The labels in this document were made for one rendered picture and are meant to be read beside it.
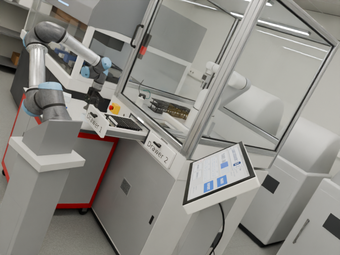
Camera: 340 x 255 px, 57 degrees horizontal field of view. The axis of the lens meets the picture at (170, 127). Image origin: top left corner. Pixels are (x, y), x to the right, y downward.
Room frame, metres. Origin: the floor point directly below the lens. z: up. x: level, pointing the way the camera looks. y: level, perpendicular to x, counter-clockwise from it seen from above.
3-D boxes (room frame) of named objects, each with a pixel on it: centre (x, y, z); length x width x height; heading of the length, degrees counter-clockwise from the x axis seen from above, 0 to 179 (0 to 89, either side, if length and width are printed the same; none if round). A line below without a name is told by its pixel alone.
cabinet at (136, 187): (2.45, -0.16, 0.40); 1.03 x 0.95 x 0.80; 43
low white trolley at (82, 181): (2.24, 0.72, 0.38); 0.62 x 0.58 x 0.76; 43
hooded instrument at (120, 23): (3.66, 1.14, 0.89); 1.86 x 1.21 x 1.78; 43
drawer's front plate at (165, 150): (1.92, 0.00, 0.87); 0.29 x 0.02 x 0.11; 43
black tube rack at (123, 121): (2.07, 0.31, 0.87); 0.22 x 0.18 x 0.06; 133
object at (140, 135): (2.08, 0.30, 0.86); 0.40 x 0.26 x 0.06; 133
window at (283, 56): (2.10, -0.50, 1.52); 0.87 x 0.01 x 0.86; 133
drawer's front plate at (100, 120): (1.93, 0.45, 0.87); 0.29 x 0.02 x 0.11; 43
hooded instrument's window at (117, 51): (3.63, 1.14, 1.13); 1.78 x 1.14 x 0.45; 43
